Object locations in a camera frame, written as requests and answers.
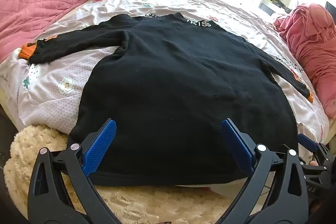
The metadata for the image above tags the dark monitor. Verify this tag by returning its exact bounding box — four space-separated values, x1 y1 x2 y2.
325 1 336 15

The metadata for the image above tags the pink crumpled blanket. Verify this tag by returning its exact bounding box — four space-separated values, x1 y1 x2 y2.
273 3 336 118

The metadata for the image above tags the cream fluffy blanket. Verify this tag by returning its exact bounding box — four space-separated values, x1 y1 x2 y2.
4 124 263 224

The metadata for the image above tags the pink quilted pillow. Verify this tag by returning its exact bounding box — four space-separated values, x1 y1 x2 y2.
0 0 91 63

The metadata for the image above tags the black sweater with orange cuffs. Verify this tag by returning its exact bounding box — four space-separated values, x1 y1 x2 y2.
19 13 314 187

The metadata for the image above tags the white desk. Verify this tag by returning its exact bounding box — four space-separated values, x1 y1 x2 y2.
260 0 297 16

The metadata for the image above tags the strawberry print bed sheet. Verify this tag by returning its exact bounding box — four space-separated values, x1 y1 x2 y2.
0 0 330 152

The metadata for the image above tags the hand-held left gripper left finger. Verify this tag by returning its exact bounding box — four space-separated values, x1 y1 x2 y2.
27 119 124 224

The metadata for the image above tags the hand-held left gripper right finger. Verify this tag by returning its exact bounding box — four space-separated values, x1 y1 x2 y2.
215 118 309 224

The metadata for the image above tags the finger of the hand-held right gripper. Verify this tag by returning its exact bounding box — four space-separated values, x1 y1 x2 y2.
297 134 320 152

